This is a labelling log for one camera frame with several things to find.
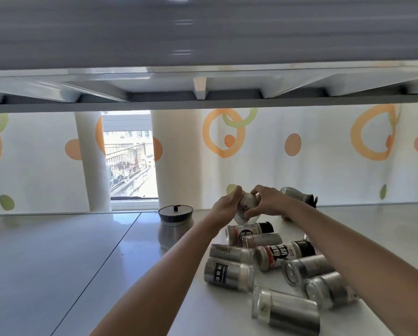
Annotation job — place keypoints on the person's right hand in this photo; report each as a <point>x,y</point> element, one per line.
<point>272,202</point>

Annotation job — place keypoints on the person's left hand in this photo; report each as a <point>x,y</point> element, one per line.
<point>224,210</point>

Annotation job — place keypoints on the person's right thumb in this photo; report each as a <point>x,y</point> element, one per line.
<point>253,212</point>

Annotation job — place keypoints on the person's left thumb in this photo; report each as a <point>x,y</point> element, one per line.
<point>237,193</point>

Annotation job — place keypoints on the white label spice jar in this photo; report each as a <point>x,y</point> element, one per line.
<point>246,206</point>

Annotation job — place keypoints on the person's left forearm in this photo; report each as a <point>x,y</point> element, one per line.
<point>160,283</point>

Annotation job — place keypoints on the person's right forearm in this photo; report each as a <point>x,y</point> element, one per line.
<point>356,262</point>

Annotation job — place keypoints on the steel canister with black cap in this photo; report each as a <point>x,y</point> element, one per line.
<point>297,195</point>

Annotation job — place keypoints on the cluster of lying seasoning bottles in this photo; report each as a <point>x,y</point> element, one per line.
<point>282,262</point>

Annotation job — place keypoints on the steel pot with black lid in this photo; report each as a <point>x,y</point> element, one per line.
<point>175,215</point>

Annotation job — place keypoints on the white curtain with orange circles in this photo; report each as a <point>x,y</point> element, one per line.
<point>300,160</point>
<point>37,164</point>

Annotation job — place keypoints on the metal balcony railing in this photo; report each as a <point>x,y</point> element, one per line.
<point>125,160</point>

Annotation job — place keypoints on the grey overhead shelf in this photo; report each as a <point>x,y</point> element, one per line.
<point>209,48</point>

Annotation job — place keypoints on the window with white frame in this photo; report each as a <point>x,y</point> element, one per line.
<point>132,171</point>

